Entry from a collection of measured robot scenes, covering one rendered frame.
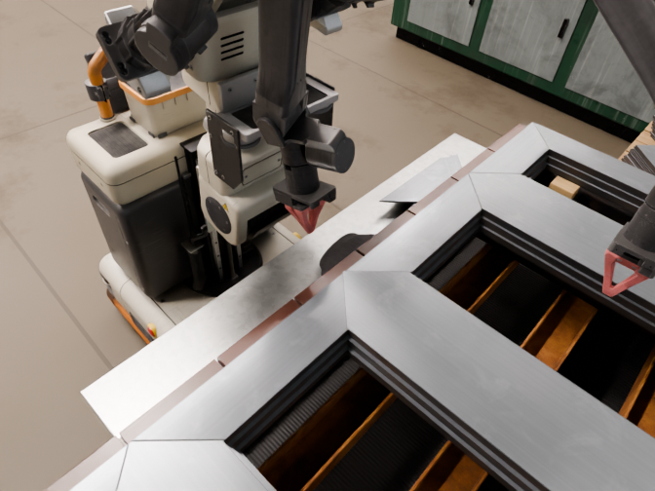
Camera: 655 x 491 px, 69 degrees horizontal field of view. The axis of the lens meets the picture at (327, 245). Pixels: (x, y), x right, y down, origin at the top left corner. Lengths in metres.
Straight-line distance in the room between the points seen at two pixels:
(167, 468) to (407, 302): 0.46
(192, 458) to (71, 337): 1.33
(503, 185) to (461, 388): 0.55
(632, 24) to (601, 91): 2.61
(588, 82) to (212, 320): 2.79
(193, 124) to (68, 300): 1.01
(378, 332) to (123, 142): 0.85
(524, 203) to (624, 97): 2.22
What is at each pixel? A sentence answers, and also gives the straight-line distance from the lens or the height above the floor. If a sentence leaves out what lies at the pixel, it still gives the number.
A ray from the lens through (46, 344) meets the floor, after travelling 2.03.
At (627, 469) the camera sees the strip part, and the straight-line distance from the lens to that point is 0.86.
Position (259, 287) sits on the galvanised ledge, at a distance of 1.11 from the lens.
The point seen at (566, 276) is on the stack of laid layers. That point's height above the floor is 0.83.
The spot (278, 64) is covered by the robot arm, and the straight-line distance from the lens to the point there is 0.66.
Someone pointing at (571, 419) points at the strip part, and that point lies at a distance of 0.85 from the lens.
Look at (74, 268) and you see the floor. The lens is 2.23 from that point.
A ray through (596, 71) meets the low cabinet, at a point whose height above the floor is 0.33.
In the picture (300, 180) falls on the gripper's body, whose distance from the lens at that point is 0.82.
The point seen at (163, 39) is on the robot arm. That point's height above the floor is 1.26.
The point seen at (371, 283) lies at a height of 0.87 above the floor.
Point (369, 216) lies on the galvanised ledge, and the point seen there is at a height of 0.68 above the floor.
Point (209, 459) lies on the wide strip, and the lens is 0.73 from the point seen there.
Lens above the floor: 1.55
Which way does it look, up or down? 46 degrees down
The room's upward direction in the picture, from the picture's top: 5 degrees clockwise
